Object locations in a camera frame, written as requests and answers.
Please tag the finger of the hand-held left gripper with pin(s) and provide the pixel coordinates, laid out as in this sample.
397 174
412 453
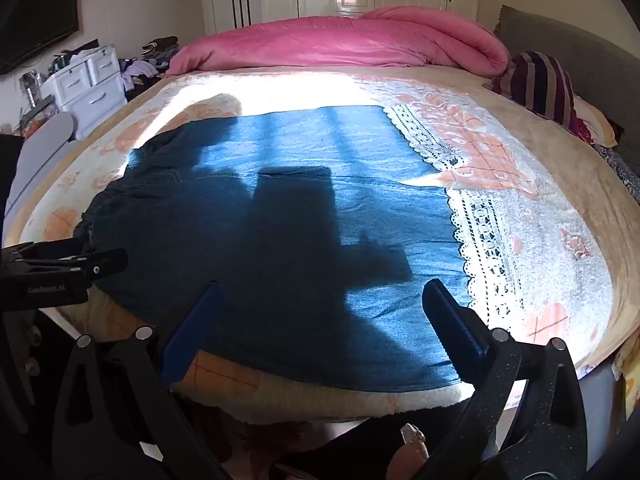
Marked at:
45 252
100 262

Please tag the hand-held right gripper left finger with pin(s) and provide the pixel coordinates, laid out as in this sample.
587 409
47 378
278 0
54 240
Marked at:
195 330

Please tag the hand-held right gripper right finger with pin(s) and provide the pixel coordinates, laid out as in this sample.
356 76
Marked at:
452 330

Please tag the blue denim pants lace trim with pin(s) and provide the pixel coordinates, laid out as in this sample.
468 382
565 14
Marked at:
280 220

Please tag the person's right hand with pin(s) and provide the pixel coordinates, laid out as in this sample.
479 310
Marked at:
412 442

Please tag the grey board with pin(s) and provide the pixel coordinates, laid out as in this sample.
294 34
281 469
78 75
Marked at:
45 145

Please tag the cream orange floral blanket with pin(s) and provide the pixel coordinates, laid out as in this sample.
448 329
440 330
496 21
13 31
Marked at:
550 240

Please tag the white plastic drawer unit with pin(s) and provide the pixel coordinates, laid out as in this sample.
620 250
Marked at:
85 90

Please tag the pile of clothes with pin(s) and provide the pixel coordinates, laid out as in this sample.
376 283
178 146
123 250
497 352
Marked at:
145 67

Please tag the black television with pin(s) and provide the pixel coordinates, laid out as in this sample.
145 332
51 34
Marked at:
40 25

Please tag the dark patterned pillow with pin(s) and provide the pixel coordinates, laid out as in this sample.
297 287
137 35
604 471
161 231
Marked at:
622 170

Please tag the yellow pillow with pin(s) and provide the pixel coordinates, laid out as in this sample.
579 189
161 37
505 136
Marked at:
595 125

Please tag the striped pillow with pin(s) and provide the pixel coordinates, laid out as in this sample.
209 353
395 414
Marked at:
540 85

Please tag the grey headboard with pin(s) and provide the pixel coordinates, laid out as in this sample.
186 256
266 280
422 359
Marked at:
575 45

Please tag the pink duvet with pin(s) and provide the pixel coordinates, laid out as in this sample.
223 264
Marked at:
325 42

